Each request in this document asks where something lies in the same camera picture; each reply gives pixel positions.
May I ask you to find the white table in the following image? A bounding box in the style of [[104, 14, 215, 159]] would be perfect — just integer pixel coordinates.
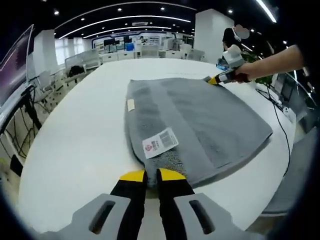
[[18, 57, 297, 233]]

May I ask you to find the white paper tag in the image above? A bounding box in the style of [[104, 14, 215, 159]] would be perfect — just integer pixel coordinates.
[[142, 127, 180, 160]]

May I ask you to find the black tripod stand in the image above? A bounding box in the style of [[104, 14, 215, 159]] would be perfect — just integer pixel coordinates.
[[0, 84, 43, 133]]

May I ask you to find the person's right hand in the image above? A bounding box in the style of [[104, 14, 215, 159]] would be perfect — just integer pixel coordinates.
[[234, 63, 256, 83]]

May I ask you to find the blue packet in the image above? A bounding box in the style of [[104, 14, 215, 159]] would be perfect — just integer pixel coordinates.
[[216, 58, 227, 72]]

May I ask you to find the black bag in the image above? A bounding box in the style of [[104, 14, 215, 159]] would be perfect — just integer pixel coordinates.
[[68, 65, 87, 77]]

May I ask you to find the grey mesh office chair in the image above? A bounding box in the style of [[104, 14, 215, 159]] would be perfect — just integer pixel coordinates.
[[261, 126, 320, 217]]

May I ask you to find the large potted green plant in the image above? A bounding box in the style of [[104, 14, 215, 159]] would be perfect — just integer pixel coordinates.
[[242, 48, 274, 85]]

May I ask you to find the grey towel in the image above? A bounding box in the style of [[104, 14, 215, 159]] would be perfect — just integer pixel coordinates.
[[124, 77, 274, 189]]

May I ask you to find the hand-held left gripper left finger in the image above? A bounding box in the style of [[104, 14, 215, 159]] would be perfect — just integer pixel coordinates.
[[70, 168, 149, 240]]

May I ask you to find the white office chair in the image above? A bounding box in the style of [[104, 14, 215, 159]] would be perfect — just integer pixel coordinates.
[[39, 71, 59, 101]]

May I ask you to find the large monitor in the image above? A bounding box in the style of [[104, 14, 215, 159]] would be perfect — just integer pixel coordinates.
[[0, 23, 35, 109]]

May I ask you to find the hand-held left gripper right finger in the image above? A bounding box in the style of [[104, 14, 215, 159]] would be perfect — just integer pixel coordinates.
[[156, 167, 247, 240]]

